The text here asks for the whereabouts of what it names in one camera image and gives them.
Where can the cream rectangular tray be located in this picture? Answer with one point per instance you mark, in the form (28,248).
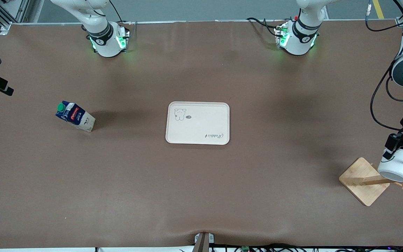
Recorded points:
(201,126)

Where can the aluminium frame profile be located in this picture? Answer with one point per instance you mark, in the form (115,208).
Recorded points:
(2,14)

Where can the wooden cup rack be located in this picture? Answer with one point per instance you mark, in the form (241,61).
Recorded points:
(362,182)

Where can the blue milk carton green cap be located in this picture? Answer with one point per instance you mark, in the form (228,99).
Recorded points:
(77,117)

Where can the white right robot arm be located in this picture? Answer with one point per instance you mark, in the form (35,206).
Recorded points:
(107,45)

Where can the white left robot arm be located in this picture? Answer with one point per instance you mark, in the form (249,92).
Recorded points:
(297,43)

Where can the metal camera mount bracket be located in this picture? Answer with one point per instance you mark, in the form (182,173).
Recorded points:
(204,242)

